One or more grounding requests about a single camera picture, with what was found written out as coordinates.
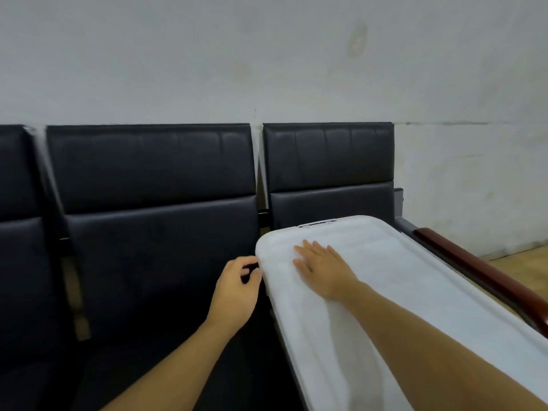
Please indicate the black leather bench chair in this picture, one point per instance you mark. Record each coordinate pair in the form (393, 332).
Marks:
(325, 158)
(21, 273)
(154, 166)

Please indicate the person's left forearm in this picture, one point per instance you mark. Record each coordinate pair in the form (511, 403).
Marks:
(171, 372)

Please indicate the person's right forearm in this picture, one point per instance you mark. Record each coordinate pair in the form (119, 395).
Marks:
(436, 359)

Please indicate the person's left hand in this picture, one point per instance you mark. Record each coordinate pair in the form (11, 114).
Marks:
(235, 295)

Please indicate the person's right hand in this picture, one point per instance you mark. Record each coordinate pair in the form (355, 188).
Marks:
(327, 273)

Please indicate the white bin lid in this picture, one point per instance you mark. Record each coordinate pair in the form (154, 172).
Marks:
(428, 303)

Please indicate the brown wooden armrest pad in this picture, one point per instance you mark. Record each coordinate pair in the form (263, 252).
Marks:
(492, 278)

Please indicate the gray metal bench armrest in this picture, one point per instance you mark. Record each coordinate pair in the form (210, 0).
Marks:
(402, 211)

